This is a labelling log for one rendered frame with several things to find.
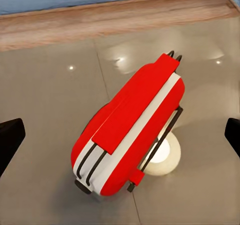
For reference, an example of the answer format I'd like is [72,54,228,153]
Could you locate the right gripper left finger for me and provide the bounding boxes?
[0,118,26,177]

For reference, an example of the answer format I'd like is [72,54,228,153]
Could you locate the radio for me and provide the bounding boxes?
[71,50,185,196]

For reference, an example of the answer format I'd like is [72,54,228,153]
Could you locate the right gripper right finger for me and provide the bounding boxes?
[224,118,240,157]

